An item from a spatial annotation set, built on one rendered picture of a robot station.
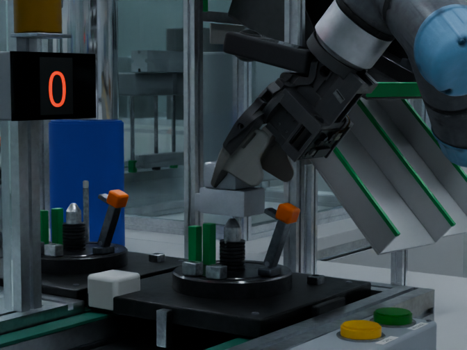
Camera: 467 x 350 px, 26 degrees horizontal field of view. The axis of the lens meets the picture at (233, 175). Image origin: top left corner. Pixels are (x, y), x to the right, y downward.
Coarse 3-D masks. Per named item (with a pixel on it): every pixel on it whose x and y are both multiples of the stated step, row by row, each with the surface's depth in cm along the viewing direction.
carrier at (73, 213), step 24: (48, 216) 134; (72, 216) 132; (48, 240) 134; (72, 240) 131; (48, 264) 127; (72, 264) 126; (96, 264) 127; (120, 264) 130; (144, 264) 133; (168, 264) 133; (48, 288) 119; (72, 288) 118
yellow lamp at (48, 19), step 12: (24, 0) 105; (36, 0) 105; (48, 0) 105; (60, 0) 107; (24, 12) 105; (36, 12) 105; (48, 12) 105; (60, 12) 107; (24, 24) 105; (36, 24) 105; (48, 24) 105; (60, 24) 107
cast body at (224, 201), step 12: (204, 168) 117; (204, 180) 117; (228, 180) 115; (204, 192) 117; (216, 192) 116; (228, 192) 115; (240, 192) 114; (252, 192) 115; (264, 192) 117; (204, 204) 117; (216, 204) 116; (228, 204) 115; (240, 204) 114; (252, 204) 115; (264, 204) 117; (240, 216) 114
